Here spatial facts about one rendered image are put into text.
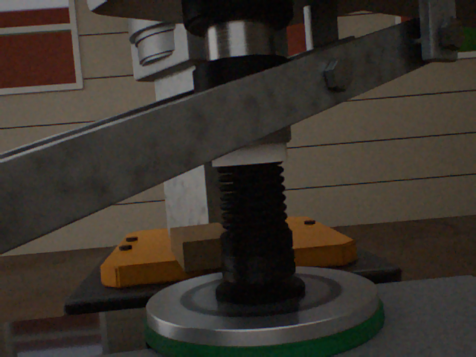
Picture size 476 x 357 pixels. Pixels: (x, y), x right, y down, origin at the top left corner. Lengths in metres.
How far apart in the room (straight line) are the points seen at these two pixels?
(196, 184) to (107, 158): 0.77
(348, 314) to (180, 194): 0.79
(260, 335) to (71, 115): 6.23
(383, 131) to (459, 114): 0.93
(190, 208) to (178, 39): 0.35
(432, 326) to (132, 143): 0.29
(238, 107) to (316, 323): 0.17
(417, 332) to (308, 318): 0.10
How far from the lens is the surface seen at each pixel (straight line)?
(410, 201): 6.78
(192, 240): 0.87
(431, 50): 0.58
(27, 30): 6.82
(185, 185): 1.15
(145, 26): 1.13
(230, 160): 0.46
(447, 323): 0.50
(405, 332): 0.48
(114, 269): 1.00
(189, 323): 0.44
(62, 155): 0.34
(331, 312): 0.44
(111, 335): 0.53
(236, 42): 0.47
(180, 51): 1.08
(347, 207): 6.57
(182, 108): 0.38
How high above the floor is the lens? 0.96
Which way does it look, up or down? 3 degrees down
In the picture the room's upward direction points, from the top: 5 degrees counter-clockwise
